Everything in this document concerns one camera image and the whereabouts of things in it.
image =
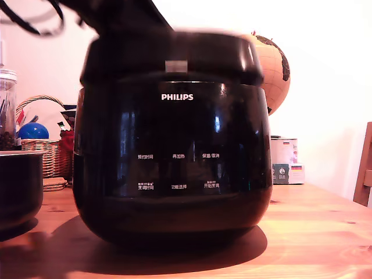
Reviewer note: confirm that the black rice cooker lid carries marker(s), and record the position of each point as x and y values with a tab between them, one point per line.
203	55

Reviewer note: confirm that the black Philips rice cooker body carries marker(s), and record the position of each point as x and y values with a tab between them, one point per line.
174	130

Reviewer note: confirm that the white carton box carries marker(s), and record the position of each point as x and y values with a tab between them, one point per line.
283	151

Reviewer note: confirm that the flat box with flag print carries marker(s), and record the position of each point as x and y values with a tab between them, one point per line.
289	173

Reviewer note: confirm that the cork globe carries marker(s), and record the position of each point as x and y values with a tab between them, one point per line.
274	69

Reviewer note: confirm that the dotted patterned paper bag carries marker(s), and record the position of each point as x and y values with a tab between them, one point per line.
70	117

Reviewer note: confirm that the red knitted item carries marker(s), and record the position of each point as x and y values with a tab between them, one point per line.
67	145

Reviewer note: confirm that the woven wicker basket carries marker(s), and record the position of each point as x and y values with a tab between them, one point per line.
50	160

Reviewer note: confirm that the stack of cork coasters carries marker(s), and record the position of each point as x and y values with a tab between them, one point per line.
54	184

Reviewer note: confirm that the blue ball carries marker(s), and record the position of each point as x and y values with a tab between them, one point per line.
32	131

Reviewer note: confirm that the black inner cooking pot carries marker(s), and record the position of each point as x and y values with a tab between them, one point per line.
19	186

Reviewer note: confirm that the wooden chair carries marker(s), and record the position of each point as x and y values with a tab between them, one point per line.
364	174

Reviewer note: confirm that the clear glass jar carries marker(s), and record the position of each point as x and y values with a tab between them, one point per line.
6	110

